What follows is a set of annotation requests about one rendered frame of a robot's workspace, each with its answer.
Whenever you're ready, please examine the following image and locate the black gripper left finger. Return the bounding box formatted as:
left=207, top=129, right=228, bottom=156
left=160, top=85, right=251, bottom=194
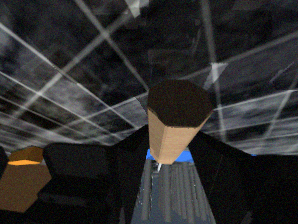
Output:
left=42, top=124, right=149, bottom=224

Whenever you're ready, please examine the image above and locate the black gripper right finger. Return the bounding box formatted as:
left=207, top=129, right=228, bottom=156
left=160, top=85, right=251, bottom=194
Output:
left=188, top=130, right=298, bottom=224

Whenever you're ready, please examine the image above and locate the orange rectangular bar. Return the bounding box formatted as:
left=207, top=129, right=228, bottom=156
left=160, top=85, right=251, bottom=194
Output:
left=8, top=147, right=44, bottom=165

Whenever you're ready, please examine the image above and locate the blue flat strip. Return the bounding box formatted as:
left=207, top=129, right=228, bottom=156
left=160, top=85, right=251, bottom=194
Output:
left=146, top=149, right=194, bottom=163

